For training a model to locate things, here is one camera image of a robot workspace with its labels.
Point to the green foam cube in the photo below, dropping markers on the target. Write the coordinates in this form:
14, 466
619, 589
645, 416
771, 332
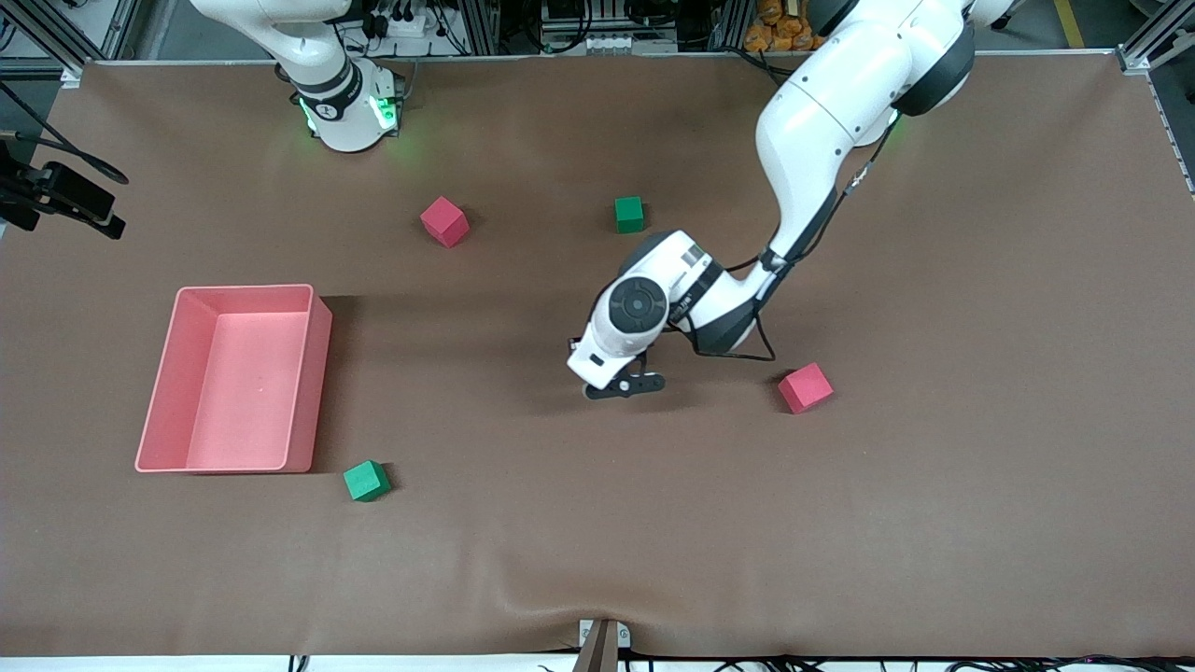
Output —
629, 214
366, 481

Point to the white terminal block row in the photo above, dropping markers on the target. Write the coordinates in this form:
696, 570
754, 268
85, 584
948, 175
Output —
607, 43

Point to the pink foam cube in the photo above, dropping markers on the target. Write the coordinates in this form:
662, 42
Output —
805, 387
444, 221

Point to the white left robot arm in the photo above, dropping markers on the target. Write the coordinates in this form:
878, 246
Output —
840, 112

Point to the aluminium frame post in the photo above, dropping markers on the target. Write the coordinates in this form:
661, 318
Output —
117, 28
1153, 42
476, 23

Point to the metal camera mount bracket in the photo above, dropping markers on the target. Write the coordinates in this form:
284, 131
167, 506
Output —
602, 649

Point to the pink plastic tray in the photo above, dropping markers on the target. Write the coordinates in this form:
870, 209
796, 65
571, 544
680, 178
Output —
243, 392

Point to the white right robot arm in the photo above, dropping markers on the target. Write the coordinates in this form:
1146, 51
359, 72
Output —
345, 112

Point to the white power strip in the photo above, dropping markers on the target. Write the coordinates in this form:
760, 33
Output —
401, 26

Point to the bag of orange items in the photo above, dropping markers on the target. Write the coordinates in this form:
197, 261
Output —
780, 33

